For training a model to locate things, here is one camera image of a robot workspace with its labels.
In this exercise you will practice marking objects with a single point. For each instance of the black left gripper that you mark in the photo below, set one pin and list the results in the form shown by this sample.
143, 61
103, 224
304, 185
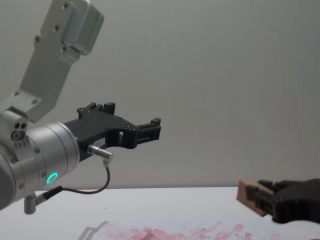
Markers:
97, 127

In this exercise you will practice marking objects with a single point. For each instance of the brown wooden block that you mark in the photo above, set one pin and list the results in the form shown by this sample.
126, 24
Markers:
243, 192

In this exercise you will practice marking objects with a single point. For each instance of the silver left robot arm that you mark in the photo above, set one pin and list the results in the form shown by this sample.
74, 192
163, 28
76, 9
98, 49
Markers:
50, 142

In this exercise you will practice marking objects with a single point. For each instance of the white table cover, red smears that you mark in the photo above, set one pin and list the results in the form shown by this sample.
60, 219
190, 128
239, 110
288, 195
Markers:
175, 207

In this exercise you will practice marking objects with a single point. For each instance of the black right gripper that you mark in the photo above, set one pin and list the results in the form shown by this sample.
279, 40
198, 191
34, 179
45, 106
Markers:
300, 200

